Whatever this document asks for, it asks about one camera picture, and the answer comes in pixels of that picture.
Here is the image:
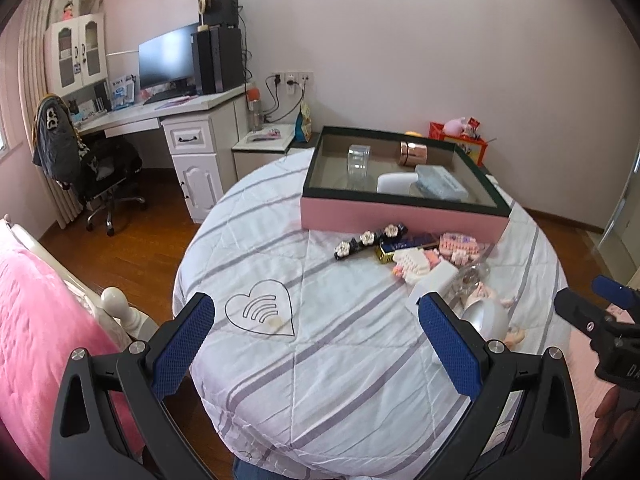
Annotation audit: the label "small white box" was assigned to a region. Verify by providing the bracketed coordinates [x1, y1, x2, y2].
[406, 264, 461, 311]

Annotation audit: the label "clear glass bottle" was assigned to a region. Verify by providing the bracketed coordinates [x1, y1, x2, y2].
[452, 262, 492, 306]

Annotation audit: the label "beige curtain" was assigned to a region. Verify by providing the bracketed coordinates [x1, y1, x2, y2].
[17, 0, 88, 231]

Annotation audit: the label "white door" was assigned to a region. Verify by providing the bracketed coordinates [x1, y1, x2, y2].
[592, 145, 640, 276]

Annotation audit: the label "white plastic device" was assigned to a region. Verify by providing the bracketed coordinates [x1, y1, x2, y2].
[376, 172, 418, 195]

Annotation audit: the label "wall outlet strip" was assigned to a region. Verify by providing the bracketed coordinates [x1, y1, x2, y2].
[271, 72, 315, 86]

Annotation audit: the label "pink bed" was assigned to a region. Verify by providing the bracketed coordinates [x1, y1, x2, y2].
[0, 232, 146, 461]

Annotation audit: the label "black office chair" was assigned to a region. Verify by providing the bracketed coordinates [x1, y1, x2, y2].
[32, 94, 148, 236]

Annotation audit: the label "light blue case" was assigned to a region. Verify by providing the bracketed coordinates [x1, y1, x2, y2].
[414, 164, 469, 202]

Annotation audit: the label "black computer tower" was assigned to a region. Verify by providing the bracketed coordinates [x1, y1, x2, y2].
[191, 26, 246, 95]

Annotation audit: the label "dark blue gold box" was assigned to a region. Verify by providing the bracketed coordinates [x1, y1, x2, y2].
[376, 232, 441, 264]

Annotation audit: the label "white hutch cabinet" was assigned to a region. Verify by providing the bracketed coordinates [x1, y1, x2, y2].
[45, 12, 108, 98]

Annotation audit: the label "rose gold jar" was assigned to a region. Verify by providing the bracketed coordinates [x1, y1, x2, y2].
[398, 141, 441, 168]

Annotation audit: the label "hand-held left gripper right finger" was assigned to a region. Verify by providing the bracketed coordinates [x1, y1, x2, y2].
[417, 291, 583, 480]

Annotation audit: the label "blue yellow snack bag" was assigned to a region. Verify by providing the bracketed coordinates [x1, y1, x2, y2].
[294, 101, 313, 142]

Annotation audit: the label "red toy crate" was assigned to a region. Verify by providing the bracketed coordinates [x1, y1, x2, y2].
[428, 121, 488, 167]

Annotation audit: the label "blue white carton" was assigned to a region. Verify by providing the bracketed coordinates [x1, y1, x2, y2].
[109, 75, 137, 110]

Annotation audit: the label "person's blue shorts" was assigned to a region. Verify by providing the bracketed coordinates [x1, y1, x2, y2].
[232, 452, 263, 480]

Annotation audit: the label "pink building block toy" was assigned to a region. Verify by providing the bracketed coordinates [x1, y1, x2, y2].
[439, 231, 482, 266]

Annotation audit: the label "person's right hand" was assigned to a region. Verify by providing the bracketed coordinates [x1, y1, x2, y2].
[590, 387, 635, 467]

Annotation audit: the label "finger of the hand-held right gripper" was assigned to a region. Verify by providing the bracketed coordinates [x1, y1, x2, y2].
[553, 287, 617, 335]
[591, 275, 640, 312]

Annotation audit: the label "white bed frame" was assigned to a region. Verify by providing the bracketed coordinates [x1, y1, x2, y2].
[0, 215, 161, 353]

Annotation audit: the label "silver round compact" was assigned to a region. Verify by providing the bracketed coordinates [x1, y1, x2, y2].
[460, 297, 511, 350]

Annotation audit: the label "black speaker box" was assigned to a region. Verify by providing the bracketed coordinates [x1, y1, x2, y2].
[200, 0, 240, 28]

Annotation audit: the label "low white nightstand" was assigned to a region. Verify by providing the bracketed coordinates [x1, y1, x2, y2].
[231, 122, 301, 196]

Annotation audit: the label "black charger cable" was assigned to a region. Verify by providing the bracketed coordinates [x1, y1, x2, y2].
[262, 76, 282, 123]

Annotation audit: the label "black flower hair clip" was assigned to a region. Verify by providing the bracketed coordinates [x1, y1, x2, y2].
[334, 223, 410, 261]

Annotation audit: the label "pink storage box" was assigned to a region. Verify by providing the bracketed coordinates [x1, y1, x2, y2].
[300, 126, 513, 246]

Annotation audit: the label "white desk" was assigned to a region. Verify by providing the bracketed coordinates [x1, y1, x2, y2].
[70, 82, 251, 224]

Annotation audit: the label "dark jacket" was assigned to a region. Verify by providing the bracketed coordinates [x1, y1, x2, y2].
[32, 95, 83, 183]

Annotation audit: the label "black computer monitor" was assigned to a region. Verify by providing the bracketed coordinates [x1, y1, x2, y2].
[138, 22, 201, 96]

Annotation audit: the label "round table striped cloth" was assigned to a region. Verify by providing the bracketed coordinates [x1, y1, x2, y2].
[172, 150, 573, 480]

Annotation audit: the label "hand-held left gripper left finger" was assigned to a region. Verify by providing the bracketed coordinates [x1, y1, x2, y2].
[48, 291, 221, 480]

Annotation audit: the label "clear plastic box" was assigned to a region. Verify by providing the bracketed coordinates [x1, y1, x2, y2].
[346, 144, 375, 190]

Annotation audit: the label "small doll figure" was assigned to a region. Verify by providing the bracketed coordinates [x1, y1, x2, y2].
[472, 282, 527, 347]

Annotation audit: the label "white pink block toy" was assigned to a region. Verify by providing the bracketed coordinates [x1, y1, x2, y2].
[391, 250, 441, 281]

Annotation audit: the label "orange cap bottle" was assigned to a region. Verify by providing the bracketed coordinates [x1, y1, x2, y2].
[247, 87, 263, 131]

